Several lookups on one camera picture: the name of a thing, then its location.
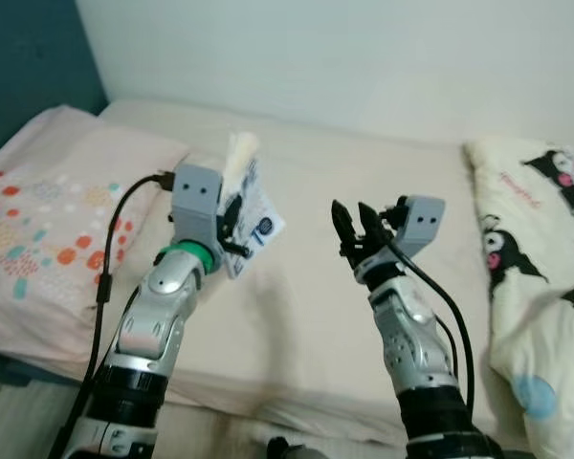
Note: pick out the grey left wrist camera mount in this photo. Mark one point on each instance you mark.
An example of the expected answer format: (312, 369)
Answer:
(196, 196)

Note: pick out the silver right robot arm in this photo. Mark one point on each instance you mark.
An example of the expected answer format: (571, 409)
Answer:
(411, 344)

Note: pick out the cream cartoon print blanket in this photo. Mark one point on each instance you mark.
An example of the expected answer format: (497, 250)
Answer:
(545, 316)

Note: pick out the white book blue letters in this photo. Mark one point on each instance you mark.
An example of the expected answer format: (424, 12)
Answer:
(263, 229)

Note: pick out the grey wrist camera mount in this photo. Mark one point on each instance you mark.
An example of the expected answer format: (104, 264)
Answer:
(423, 220)
(196, 196)

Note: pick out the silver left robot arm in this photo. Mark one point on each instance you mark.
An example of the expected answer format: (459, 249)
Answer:
(158, 316)

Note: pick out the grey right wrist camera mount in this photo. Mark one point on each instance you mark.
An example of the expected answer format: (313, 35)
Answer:
(423, 220)

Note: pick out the mattress with beige sheet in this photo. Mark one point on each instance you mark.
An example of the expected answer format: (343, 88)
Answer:
(364, 172)

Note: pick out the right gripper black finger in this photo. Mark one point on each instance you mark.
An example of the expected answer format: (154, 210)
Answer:
(369, 225)
(344, 229)

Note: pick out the grey right robot leg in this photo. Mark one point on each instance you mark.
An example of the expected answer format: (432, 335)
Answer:
(297, 449)

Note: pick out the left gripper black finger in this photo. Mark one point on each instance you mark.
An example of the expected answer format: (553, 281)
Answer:
(226, 214)
(238, 212)

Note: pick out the pink patterned pillow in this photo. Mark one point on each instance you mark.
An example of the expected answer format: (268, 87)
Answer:
(48, 191)

